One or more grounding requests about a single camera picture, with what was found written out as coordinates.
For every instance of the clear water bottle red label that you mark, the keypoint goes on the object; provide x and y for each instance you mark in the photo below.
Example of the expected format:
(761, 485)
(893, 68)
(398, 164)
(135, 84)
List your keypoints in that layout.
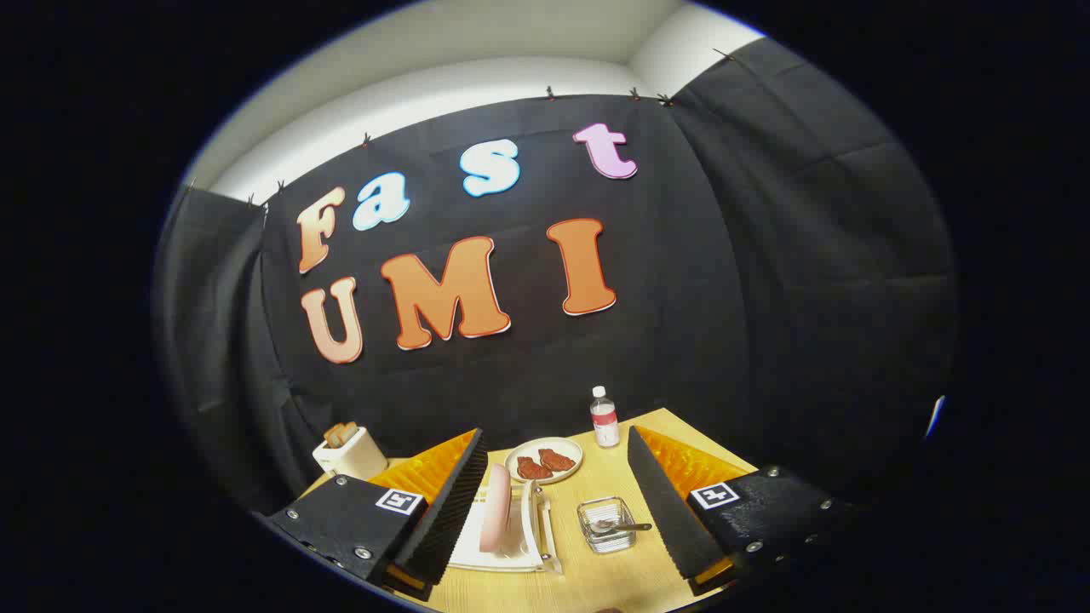
(605, 421)

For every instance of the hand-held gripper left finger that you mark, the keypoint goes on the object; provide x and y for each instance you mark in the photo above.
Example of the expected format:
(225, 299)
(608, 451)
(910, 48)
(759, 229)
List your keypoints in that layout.
(451, 511)

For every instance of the brown toast slice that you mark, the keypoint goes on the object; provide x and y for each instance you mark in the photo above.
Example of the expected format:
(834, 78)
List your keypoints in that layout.
(334, 438)
(348, 432)

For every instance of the pink plate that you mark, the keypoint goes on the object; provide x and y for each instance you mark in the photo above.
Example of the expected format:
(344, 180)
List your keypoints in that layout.
(495, 511)

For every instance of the red meat piece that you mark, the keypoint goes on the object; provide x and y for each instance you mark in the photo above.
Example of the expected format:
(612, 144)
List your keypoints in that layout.
(558, 460)
(532, 468)

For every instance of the white ceramic plate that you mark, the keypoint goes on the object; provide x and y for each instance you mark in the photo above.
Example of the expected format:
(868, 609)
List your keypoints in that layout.
(569, 475)

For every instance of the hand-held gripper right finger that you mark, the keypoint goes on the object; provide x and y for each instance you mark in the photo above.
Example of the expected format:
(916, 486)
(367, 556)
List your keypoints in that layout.
(668, 519)

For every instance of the white toaster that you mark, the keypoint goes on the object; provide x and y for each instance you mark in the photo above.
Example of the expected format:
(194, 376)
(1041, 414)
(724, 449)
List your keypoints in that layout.
(353, 460)

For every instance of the white drip tray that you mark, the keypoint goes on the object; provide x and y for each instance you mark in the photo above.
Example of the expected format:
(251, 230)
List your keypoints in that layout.
(477, 558)

